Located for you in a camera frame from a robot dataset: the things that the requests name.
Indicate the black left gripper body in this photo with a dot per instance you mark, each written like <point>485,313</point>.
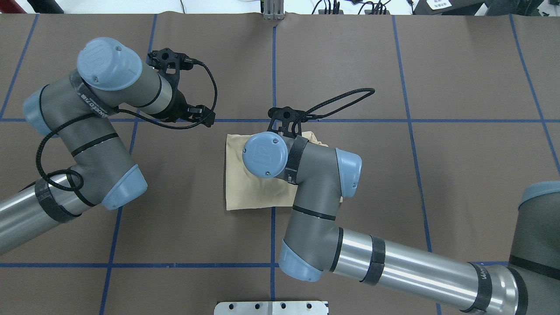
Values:
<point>176,104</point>

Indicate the cream long-sleeve printed shirt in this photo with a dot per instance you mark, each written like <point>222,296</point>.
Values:
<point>243,190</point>

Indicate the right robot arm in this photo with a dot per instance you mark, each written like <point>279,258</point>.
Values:
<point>464,214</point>

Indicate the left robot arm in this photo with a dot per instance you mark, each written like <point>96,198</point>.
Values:
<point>81,160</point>

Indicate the aluminium frame post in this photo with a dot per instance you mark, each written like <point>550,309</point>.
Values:
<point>272,9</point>

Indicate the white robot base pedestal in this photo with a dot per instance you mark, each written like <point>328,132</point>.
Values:
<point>272,308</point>

